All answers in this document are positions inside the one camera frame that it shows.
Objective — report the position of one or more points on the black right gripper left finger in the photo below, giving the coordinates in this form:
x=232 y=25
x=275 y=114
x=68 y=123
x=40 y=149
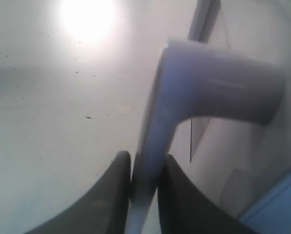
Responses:
x=102 y=210

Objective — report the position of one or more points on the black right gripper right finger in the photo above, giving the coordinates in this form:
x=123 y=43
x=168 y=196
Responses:
x=183 y=209

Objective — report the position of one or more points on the white microwave door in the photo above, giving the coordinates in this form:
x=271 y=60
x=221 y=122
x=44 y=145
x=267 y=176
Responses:
x=221 y=106

